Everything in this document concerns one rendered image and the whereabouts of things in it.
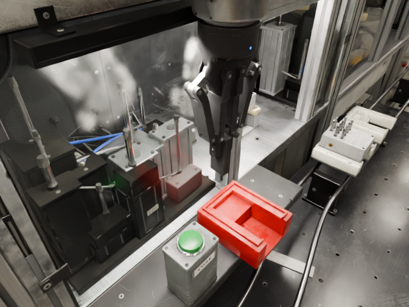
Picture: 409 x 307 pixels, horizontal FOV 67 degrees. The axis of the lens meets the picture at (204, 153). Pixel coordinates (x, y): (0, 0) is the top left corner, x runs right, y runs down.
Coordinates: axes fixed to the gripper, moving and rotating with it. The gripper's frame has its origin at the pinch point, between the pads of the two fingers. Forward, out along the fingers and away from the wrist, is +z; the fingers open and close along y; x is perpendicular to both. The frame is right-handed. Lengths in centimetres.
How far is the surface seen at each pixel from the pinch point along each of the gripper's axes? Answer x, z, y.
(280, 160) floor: -67, 113, -137
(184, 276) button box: 5.2, 15.2, 12.2
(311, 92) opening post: -15, 13, -56
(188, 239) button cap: 2.4, 11.7, 8.8
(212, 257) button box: 5.4, 15.8, 6.4
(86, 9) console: -6.7, -22.0, 14.4
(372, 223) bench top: 16, 46, -55
